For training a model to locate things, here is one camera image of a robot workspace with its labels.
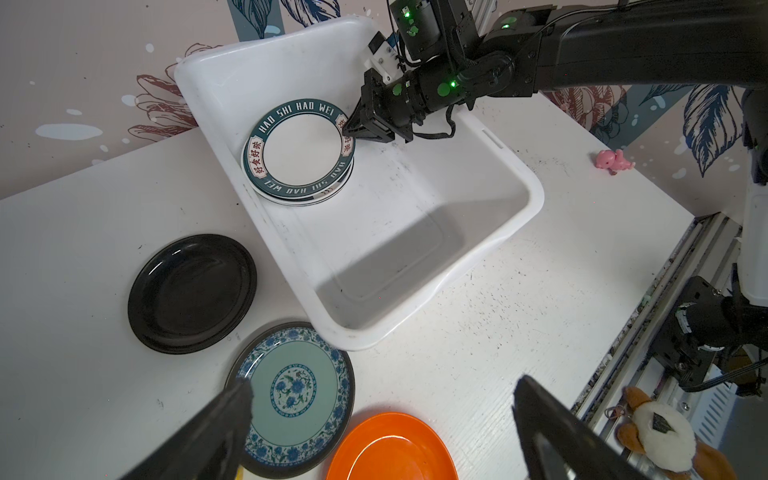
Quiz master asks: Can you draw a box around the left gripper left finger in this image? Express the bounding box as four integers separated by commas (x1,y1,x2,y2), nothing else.
124,380,253,479

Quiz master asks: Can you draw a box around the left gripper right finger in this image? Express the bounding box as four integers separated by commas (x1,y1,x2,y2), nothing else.
512,375,644,480

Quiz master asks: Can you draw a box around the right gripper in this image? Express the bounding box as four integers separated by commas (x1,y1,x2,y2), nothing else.
342,56,479,143

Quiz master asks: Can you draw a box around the large green rim plate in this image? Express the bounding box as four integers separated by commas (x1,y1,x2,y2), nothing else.
240,98,356,199

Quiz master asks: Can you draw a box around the teal floral patterned plate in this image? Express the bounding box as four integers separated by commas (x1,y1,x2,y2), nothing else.
226,321,355,479

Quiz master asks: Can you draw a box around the black round plate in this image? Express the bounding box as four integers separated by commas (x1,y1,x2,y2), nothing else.
127,234,258,355

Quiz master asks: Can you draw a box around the green red rim plate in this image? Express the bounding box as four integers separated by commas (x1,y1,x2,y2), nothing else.
254,162,354,206

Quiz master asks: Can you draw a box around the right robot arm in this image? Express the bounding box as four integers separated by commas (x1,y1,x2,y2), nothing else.
343,1,767,392

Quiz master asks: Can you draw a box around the white plastic bin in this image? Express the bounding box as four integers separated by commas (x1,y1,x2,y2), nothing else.
175,15,544,351

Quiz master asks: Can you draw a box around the brown plush toy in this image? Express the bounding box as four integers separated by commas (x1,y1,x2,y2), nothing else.
615,386,737,480

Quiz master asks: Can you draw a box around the orange plastic plate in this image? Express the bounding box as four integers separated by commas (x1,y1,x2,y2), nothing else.
326,412,458,480

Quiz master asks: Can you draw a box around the pink toy pig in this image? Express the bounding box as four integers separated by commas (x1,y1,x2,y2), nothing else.
594,149,635,176

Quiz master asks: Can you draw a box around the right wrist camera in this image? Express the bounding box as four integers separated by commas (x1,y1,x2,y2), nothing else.
366,1,480,85

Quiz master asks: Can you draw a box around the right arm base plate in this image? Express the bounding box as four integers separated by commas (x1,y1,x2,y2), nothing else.
650,275,768,397

